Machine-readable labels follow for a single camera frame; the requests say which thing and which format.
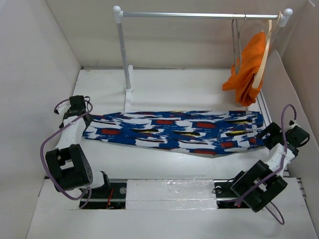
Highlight blue white red patterned trousers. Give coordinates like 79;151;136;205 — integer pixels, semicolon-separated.
83;111;264;156

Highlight grey metal hanger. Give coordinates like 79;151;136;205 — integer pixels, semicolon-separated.
231;13;247;75

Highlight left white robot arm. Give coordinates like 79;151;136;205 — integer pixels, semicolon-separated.
40;95;93;193

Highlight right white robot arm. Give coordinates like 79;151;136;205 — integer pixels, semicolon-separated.
230;120;310;213

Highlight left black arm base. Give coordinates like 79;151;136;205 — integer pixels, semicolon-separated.
79;181;127;210

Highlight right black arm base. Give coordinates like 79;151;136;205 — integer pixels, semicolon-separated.
212;178;249;209

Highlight orange garment on hanger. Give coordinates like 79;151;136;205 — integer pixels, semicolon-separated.
222;32;266;107

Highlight white clothes rack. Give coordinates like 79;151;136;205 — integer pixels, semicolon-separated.
113;5;293;112

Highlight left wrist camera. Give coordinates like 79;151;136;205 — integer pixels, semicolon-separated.
54;102;70;115

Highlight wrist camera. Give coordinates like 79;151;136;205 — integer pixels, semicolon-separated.
54;102;70;115
289;120;299;129

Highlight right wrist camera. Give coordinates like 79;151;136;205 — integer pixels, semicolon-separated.
289;120;299;129

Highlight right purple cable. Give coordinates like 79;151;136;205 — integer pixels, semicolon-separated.
234;104;297;226

